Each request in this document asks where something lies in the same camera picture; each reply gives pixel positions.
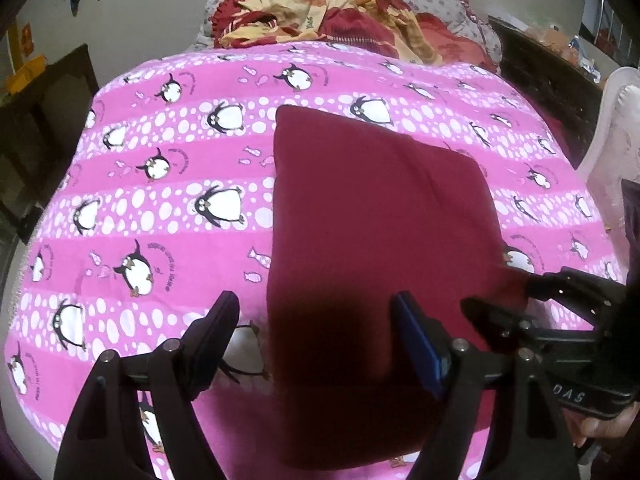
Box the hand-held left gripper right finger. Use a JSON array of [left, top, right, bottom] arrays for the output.
[[391, 291, 576, 480]]

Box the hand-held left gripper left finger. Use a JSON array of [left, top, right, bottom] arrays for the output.
[[55, 291, 240, 480]]

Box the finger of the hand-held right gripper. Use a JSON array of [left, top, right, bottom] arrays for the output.
[[460, 297, 601, 361], [522, 267, 626, 313]]

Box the maroon t-shirt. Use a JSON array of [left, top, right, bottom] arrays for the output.
[[265, 104, 531, 471]]

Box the person's right hand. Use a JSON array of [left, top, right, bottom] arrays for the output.
[[570, 400, 640, 448]]

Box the white plastic chair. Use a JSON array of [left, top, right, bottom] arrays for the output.
[[575, 66, 640, 281]]

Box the pink penguin bed sheet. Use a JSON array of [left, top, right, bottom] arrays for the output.
[[5, 40, 631, 480]]

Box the dark wooden headboard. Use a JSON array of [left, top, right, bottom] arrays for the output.
[[487, 15, 606, 171]]

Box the dark wooden cabinet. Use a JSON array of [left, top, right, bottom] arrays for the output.
[[0, 44, 101, 246]]

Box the yellow basket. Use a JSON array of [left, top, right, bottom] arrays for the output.
[[5, 55, 48, 93]]

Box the red yellow blanket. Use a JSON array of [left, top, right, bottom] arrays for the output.
[[212, 0, 486, 67]]

